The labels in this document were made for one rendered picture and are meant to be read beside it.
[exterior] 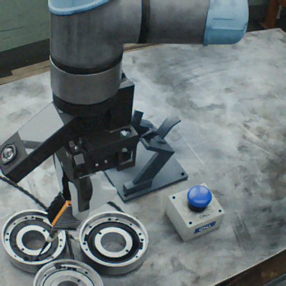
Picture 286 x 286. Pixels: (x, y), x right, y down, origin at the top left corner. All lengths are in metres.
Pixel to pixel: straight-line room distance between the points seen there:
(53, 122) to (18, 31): 1.85
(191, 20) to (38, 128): 0.21
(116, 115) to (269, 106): 0.59
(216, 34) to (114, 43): 0.10
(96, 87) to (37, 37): 1.96
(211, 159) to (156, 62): 0.30
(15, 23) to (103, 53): 1.90
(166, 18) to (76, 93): 0.12
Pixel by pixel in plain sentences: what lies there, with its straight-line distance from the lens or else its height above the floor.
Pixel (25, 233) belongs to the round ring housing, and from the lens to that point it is 0.76.
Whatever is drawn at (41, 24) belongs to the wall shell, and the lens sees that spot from 2.39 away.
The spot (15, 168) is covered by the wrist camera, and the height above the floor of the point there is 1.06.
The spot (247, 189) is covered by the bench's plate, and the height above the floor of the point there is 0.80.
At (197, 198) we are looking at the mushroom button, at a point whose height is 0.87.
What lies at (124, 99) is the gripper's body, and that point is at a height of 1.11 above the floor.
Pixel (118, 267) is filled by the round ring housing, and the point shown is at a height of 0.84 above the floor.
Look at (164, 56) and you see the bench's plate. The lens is 1.15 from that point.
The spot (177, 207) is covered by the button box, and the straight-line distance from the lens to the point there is 0.78.
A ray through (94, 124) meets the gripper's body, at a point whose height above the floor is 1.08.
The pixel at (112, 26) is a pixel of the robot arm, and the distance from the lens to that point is 0.43.
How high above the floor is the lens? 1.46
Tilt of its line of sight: 45 degrees down
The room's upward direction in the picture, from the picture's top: 7 degrees clockwise
